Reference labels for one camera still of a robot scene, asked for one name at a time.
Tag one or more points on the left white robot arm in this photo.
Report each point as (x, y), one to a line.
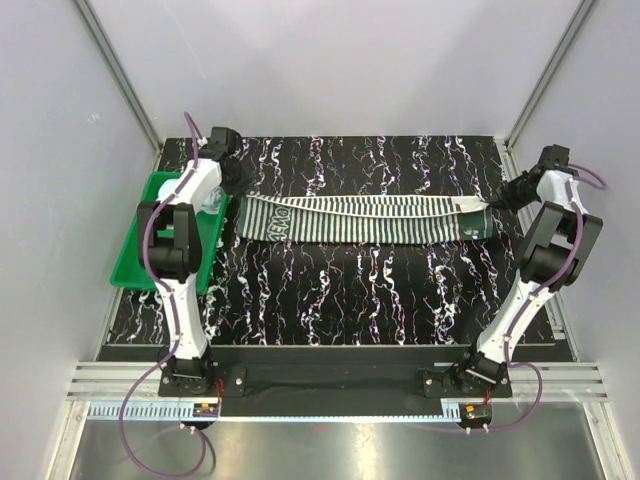
(170, 247)

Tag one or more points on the aluminium frame post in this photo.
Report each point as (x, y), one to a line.
(111, 61)
(562, 49)

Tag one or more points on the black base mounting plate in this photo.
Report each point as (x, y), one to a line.
(431, 360)

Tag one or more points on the striped green white towel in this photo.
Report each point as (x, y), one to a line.
(368, 219)

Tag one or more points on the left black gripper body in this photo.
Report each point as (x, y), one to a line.
(238, 183)

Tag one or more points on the white slotted cable duct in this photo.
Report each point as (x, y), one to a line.
(430, 411)

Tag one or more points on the green plastic tray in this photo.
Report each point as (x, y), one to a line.
(128, 273)

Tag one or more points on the right aluminium frame post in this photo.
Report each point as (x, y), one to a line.
(562, 49)

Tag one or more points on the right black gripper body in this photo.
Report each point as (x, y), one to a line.
(515, 194)

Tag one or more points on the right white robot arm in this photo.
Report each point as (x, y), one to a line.
(551, 256)

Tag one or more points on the left aluminium frame post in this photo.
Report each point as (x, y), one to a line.
(111, 61)

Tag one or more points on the light blue towel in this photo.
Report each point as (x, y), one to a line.
(210, 204)

